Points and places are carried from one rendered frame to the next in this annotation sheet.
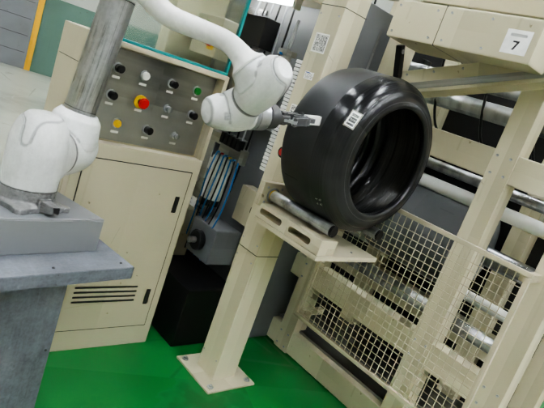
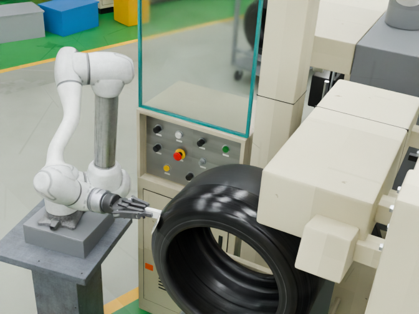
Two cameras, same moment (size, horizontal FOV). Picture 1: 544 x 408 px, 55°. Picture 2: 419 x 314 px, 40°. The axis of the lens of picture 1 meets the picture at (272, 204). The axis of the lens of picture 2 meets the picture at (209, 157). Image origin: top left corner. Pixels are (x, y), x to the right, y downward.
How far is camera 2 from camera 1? 239 cm
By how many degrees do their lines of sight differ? 67
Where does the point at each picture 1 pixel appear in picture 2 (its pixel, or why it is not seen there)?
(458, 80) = not seen: hidden behind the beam
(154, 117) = (194, 167)
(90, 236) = (77, 249)
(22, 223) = (35, 230)
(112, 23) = (96, 111)
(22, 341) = (59, 295)
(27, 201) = (48, 217)
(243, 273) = not seen: outside the picture
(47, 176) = (53, 206)
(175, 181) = not seen: hidden behind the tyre
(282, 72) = (36, 184)
